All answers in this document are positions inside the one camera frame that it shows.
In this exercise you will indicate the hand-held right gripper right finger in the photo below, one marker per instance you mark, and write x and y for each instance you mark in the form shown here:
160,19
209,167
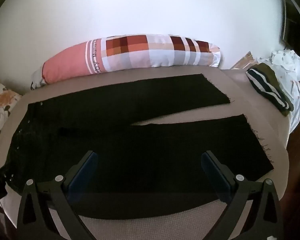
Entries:
214,175

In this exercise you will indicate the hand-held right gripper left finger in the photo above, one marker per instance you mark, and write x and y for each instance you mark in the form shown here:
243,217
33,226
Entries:
83,177

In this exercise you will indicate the black pants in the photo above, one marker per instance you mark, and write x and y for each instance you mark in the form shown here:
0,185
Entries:
140,150

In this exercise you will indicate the white floral pillow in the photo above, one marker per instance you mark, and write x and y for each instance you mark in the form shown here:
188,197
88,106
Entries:
0,110

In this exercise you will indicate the beige mattress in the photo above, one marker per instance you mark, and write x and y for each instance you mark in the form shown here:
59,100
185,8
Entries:
252,97

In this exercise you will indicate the green navy striped garment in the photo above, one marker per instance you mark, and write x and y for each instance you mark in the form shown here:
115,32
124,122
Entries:
267,85

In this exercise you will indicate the white printed cloth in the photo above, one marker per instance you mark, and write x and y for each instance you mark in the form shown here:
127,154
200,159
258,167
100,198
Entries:
287,62

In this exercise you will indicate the pink plaid pillow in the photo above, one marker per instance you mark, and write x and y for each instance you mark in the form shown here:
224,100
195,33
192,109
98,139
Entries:
140,52

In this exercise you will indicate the dark wooden door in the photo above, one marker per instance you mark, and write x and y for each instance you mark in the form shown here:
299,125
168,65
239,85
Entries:
293,30

